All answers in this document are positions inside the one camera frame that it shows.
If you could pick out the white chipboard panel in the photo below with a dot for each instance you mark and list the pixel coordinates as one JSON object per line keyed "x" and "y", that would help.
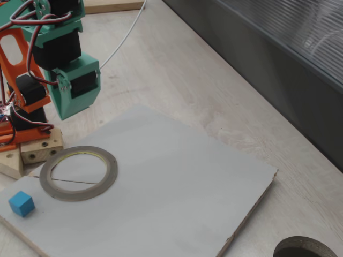
{"x": 160, "y": 187}

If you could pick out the translucent ribbed desk partition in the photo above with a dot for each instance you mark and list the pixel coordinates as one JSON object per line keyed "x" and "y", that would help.
{"x": 268, "y": 67}

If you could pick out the wooden plank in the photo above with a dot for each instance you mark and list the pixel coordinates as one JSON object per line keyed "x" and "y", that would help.
{"x": 112, "y": 6}

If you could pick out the blue cube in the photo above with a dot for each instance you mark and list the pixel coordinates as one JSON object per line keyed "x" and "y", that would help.
{"x": 21, "y": 204}

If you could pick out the wooden base block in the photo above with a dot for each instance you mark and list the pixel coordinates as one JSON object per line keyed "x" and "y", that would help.
{"x": 40, "y": 154}

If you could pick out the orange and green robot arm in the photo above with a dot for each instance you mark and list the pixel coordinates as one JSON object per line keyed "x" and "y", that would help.
{"x": 57, "y": 52}

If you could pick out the green gripper with servo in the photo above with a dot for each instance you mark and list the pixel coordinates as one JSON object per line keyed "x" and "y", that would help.
{"x": 80, "y": 99}

